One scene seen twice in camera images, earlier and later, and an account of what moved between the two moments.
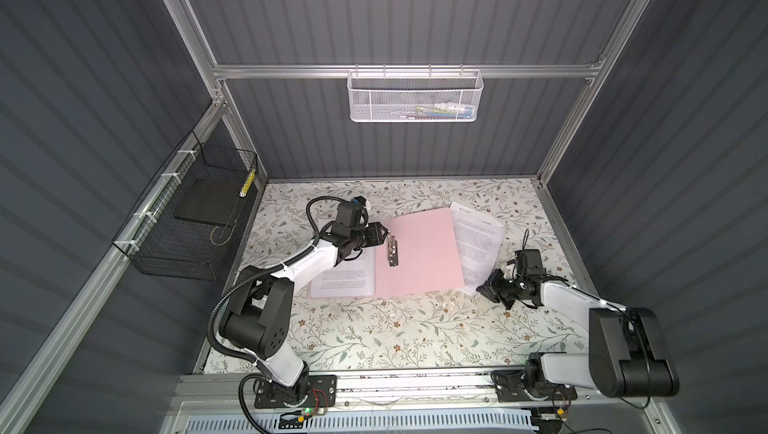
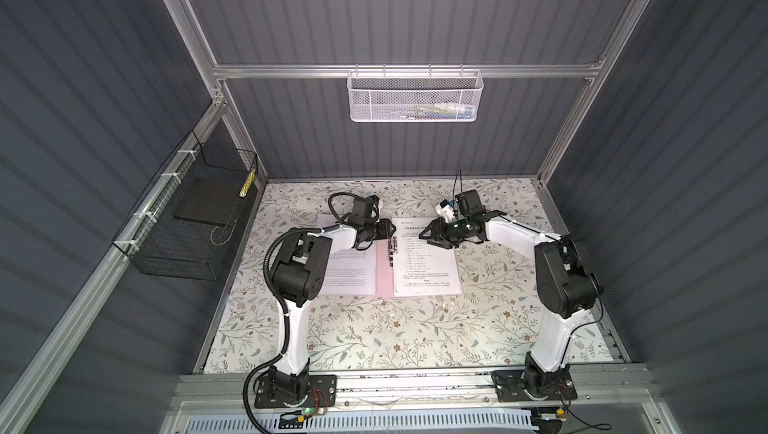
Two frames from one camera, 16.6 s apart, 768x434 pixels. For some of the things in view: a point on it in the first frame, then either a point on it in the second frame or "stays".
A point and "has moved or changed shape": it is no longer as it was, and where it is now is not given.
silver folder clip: (392, 251) stays
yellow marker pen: (247, 183) stays
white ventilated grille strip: (508, 423) stays
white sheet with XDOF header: (466, 221) has moved or changed shape
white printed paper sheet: (349, 278) stays
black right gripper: (490, 288) -> (438, 234)
